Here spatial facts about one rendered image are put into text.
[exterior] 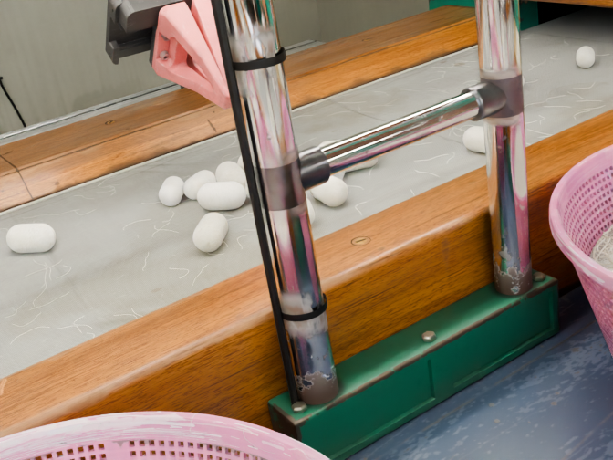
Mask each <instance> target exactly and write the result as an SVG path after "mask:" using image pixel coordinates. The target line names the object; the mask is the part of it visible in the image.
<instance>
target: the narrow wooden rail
mask: <svg viewBox="0 0 613 460"><path fill-rule="evenodd" d="M610 145H613V109H612V110H608V111H606V112H603V113H601V114H599V115H597V116H595V117H593V118H591V119H589V120H585V121H583V122H581V123H578V124H577V125H575V126H572V127H570V128H568V129H566V130H563V131H560V132H559V133H556V134H554V135H552V136H550V137H547V138H545V139H543V140H541V141H538V142H536V143H533V144H531V145H529V146H527V147H525V149H526V168H527V187H528V205H529V224H530V243H531V262H532V269H534V270H537V271H539V272H542V273H544V274H547V275H549V276H550V277H554V278H556V279H557V280H558V295H559V297H560V298H561V297H562V296H564V295H565V294H567V293H568V292H570V291H572V290H574V289H575V288H578V287H580V286H581V285H582V284H581V282H580V279H579V277H578V275H577V272H576V270H575V267H574V265H573V263H572V262H571V261H570V260H569V259H568V258H567V257H566V256H565V255H564V253H563V252H562V251H561V250H560V248H559V247H558V245H557V244H556V241H555V239H554V238H553V236H552V232H551V229H550V224H549V203H550V199H551V196H552V193H553V191H554V190H555V188H556V186H557V184H558V182H559V181H560V180H561V179H562V177H563V176H564V175H565V174H566V173H567V172H568V171H569V170H570V169H572V168H573V167H574V166H575V165H577V164H578V163H579V162H581V161H583V160H584V159H586V157H588V156H590V155H592V154H593V153H595V152H598V151H600V150H602V149H604V148H607V147H608V146H610ZM314 244H315V249H316V255H317V265H318V271H319V276H320V282H321V287H322V292H323V293H324V294H326V297H327V309H326V314H327V324H328V330H329V336H330V340H331V346H332V351H333V357H334V362H335V365H337V364H338V363H340V362H342V361H344V360H346V359H348V358H350V357H352V356H353V355H355V354H357V353H359V352H361V351H363V350H365V349H367V348H368V347H370V346H372V345H374V344H376V343H378V342H380V341H382V340H384V339H386V338H387V337H389V336H391V335H393V334H395V333H397V332H399V331H400V330H402V329H405V328H407V327H408V326H410V325H412V324H414V323H415V322H417V321H419V320H421V319H424V318H426V317H428V316H430V314H432V313H434V312H436V311H438V310H440V309H442V308H445V307H446V306H448V305H450V304H452V303H453V302H455V301H457V300H459V299H461V298H463V297H465V296H467V295H469V294H471V293H473V292H474V291H476V290H477V289H479V288H482V287H484V286H486V285H488V284H490V283H492V282H493V281H494V263H493V250H492V237H491V224H490V211H489V198H488V184H487V171H486V164H485V165H484V166H482V167H479V168H477V169H475V170H473V171H470V172H468V173H466V174H463V175H461V176H459V177H457V178H454V179H452V180H450V181H448V182H446V183H443V184H440V185H438V186H436V187H434V188H431V189H430V190H428V191H426V192H423V193H420V194H417V195H415V196H413V197H411V198H409V199H407V200H405V201H403V202H400V203H398V204H395V205H393V206H391V207H389V208H386V209H384V210H382V211H380V212H377V213H375V214H373V215H370V216H368V217H366V218H364V219H361V220H359V221H357V222H355V223H353V224H351V225H347V226H345V227H343V228H341V229H338V230H337V231H335V232H333V233H330V234H328V235H324V236H322V237H320V238H318V239H316V240H314ZM286 391H288V387H287V383H286V375H285V370H284V365H283V361H282V356H281V351H280V347H279V342H278V337H277V333H276V328H275V319H274V314H273V310H272V306H271V301H270V297H269V292H268V287H267V283H266V278H265V270H264V265H263V263H262V264H260V265H258V266H256V267H252V268H250V269H248V270H245V271H244V272H242V273H240V274H237V275H235V276H233V277H229V278H227V279H226V280H223V281H221V282H219V283H217V284H214V285H212V286H210V287H207V288H205V289H203V290H200V291H198V292H196V293H194V294H191V295H190V296H188V297H186V298H182V299H180V300H178V301H175V302H173V303H171V304H169V305H167V306H165V307H163V308H159V309H157V310H155V311H152V312H151V313H149V314H147V315H144V316H142V317H140V318H137V319H134V320H133V321H130V322H128V323H126V324H124V325H121V326H119V327H117V328H115V329H112V330H110V331H107V332H105V333H103V334H101V335H98V336H97V337H95V338H93V339H90V340H87V341H85V342H82V343H80V344H78V345H76V346H74V347H72V348H70V349H67V350H64V351H62V352H60V353H58V354H56V355H54V356H51V357H49V358H47V359H44V360H42V361H40V362H37V363H35V364H33V365H31V366H28V367H26V368H24V369H23V370H20V371H17V372H14V373H12V374H10V375H8V376H5V377H4V378H2V379H0V438H2V437H5V436H8V435H10V434H16V433H19V432H23V431H26V430H29V429H33V428H37V427H40V426H44V425H48V424H52V423H59V422H64V421H68V420H73V419H78V418H83V417H90V416H96V415H102V414H111V413H132V412H182V413H201V414H210V415H215V416H221V417H226V418H231V419H235V420H238V421H243V422H247V423H252V424H255V425H259V426H262V427H264V428H267V429H270V430H273V431H274V429H273V425H272V421H271V416H270V412H269V408H268V401H269V400H271V399H273V398H275V397H276V396H277V395H279V394H281V393H283V392H286Z"/></svg>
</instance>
